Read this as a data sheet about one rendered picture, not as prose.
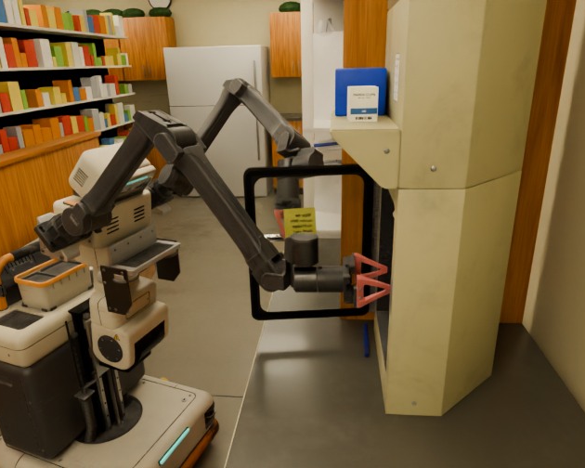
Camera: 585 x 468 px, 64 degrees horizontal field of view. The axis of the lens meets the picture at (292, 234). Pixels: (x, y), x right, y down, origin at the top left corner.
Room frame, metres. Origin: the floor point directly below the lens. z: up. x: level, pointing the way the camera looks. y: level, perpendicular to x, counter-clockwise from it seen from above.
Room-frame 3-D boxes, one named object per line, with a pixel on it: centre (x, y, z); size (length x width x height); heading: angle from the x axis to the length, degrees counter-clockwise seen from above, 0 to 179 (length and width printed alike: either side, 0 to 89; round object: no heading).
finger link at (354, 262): (0.95, -0.16, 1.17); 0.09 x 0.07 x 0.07; 85
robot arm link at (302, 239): (0.94, 0.00, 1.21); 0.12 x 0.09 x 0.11; 65
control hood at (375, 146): (0.93, -0.14, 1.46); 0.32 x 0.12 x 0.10; 175
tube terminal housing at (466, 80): (0.91, -0.32, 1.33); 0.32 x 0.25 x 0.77; 175
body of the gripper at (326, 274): (0.92, -0.09, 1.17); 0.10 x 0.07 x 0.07; 175
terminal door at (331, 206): (1.07, -0.04, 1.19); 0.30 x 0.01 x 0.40; 93
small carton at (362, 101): (0.89, -0.13, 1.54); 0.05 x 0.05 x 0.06; 89
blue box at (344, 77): (1.01, -0.15, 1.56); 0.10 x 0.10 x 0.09; 85
